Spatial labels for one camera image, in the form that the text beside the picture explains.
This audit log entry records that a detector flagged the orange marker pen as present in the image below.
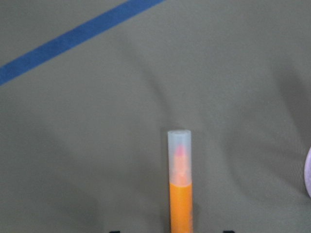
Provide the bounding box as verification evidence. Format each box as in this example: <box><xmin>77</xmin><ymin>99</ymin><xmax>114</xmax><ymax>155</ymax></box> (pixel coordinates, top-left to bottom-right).
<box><xmin>168</xmin><ymin>130</ymin><xmax>193</xmax><ymax>233</ymax></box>

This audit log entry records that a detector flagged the pink mesh pen holder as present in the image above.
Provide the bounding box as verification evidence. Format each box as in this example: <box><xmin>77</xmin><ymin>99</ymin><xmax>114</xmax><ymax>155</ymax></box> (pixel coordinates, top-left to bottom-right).
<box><xmin>304</xmin><ymin>149</ymin><xmax>311</xmax><ymax>197</ymax></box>

